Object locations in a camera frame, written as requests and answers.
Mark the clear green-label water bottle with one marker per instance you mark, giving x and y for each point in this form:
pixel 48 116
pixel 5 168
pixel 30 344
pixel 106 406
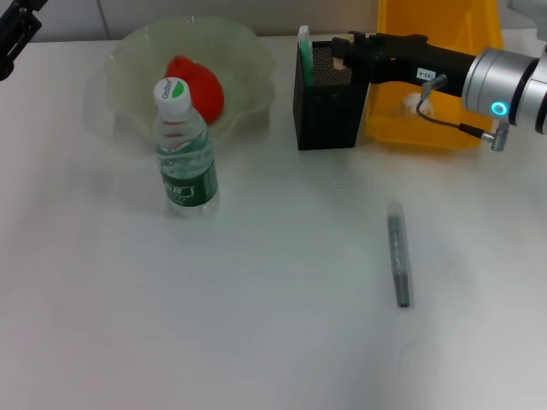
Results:
pixel 188 183

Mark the grey pen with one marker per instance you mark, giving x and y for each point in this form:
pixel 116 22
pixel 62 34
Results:
pixel 399 256

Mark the pale green glass fruit bowl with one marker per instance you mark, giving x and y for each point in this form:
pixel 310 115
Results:
pixel 239 51

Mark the beige eraser with barcode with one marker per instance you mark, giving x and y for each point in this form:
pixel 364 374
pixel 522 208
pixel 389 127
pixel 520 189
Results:
pixel 340 64

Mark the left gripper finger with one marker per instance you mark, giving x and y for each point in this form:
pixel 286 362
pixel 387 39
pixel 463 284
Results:
pixel 34 3
pixel 19 38

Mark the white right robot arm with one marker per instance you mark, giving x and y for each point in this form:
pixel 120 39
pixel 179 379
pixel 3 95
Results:
pixel 513 89

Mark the orange fruit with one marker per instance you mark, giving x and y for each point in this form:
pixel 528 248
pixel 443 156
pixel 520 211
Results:
pixel 207 94

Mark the white paper ball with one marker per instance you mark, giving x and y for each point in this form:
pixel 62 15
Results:
pixel 412 104

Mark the black mesh pen holder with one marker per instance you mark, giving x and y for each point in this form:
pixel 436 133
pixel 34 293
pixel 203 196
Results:
pixel 329 115

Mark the mint green utility knife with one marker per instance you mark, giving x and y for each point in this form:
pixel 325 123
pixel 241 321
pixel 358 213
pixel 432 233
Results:
pixel 306 60

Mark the yellow plastic storage bin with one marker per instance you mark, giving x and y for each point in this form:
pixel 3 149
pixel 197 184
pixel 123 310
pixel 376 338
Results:
pixel 436 25

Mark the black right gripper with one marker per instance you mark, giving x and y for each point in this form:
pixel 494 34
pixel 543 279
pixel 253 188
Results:
pixel 406 60

